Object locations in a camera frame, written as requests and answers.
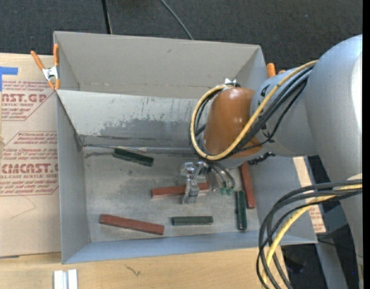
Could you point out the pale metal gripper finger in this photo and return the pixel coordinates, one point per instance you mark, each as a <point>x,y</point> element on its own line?
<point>194,193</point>
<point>186,195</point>

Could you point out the red-brown flat block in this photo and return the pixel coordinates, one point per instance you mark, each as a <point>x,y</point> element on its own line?
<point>132,224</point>
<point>166,191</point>
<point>248,188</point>

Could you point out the dark green flat block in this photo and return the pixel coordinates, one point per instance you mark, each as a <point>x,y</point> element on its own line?
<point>192,220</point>
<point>241,211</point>
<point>133,157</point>

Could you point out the grey metal bin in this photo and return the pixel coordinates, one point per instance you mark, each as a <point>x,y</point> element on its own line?
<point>127,191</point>

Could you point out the brown cardboard board red print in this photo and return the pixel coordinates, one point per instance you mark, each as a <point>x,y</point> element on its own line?
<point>28,161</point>

